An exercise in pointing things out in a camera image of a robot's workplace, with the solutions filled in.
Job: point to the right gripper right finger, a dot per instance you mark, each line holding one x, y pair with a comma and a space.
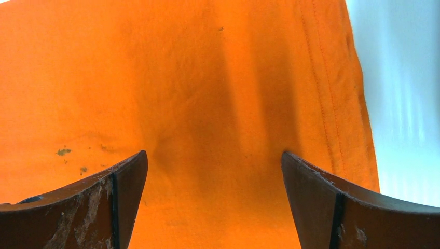
331, 212

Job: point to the orange t shirt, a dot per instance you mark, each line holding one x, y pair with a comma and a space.
213, 91

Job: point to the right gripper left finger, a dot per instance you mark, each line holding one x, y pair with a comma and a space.
98, 211

